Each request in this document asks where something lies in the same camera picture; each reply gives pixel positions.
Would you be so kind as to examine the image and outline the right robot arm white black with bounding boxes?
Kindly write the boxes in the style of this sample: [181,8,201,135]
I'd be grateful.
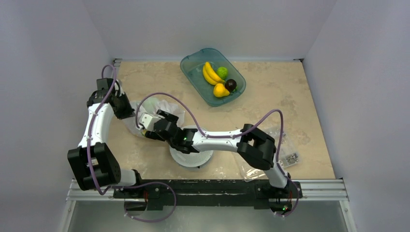
[137,110,291,197]

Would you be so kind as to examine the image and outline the yellow fake banana bunch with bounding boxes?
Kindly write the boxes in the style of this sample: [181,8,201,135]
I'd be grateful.
[203,62,225,85]

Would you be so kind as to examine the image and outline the purple cable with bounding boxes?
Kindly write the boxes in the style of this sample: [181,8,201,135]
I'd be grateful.
[86,64,176,223]
[135,92,299,218]

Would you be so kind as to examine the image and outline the yellow fake pear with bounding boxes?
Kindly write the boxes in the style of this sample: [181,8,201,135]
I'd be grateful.
[213,83,230,98]

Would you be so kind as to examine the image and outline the clear plastic screw box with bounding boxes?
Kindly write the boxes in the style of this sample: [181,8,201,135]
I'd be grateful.
[233,126,300,182]

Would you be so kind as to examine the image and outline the green fake lime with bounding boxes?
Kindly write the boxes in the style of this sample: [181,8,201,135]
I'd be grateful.
[216,66,228,80]

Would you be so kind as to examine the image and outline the white plastic bag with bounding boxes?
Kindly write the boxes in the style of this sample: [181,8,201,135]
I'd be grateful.
[121,97,186,137]

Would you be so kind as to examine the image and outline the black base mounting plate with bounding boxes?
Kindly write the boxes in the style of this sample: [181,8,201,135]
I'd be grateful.
[113,179,303,213]

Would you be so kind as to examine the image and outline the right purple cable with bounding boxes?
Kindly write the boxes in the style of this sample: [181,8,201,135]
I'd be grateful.
[135,92,299,218]

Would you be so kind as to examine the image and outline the teal plastic tray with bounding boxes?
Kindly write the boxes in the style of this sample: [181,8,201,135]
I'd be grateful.
[180,48,246,107]

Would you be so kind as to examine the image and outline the dark purple fake plum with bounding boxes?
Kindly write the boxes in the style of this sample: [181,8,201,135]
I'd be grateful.
[224,79,237,92]

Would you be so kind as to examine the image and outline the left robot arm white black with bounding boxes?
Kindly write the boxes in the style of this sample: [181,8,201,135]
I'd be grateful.
[67,78,144,198]

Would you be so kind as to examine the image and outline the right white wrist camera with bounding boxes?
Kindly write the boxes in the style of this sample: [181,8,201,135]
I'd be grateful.
[137,113,161,131]

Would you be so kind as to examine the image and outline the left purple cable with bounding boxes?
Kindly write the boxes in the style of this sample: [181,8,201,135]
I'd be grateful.
[86,64,176,223]

